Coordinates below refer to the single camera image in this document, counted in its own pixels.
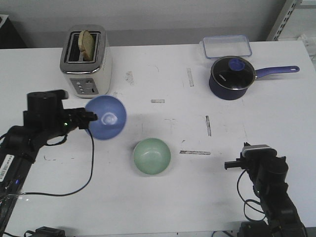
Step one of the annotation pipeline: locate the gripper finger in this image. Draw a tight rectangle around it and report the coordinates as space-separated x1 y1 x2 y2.
82 111 98 121

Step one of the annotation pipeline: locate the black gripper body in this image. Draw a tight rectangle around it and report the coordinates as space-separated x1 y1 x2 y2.
224 142 256 171
23 89 85 138

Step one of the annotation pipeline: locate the blue bowl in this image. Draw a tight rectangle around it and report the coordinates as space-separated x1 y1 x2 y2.
85 95 127 140

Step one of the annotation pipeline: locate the green bowl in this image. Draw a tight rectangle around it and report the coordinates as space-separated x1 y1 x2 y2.
133 138 171 175

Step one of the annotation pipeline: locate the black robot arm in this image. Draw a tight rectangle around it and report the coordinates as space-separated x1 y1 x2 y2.
224 142 308 237
0 90 97 233

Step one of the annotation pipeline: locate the white silver toaster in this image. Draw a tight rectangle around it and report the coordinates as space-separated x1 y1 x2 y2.
60 24 113 98

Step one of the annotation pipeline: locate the toast slice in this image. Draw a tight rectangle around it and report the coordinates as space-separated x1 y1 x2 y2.
78 30 95 61

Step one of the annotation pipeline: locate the blue saucepan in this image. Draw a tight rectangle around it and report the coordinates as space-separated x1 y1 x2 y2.
209 56 300 100

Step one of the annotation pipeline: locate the glass pot lid blue knob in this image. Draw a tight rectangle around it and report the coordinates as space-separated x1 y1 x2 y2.
211 56 255 90

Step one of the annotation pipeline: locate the clear plastic container blue rim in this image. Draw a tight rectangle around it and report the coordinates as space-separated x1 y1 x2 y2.
199 35 252 59

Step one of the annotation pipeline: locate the white metal shelf upright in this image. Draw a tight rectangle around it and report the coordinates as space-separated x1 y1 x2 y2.
266 0 316 41

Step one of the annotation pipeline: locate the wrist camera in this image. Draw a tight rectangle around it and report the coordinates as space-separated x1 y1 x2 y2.
241 144 277 158

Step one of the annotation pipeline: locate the right black cable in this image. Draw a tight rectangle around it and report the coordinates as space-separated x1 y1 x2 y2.
237 170 269 223

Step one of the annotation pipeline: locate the black cable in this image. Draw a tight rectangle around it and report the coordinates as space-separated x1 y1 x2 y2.
237 170 269 223
14 134 94 198

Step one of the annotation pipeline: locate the left black cable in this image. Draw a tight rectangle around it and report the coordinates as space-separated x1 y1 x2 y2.
14 134 94 198

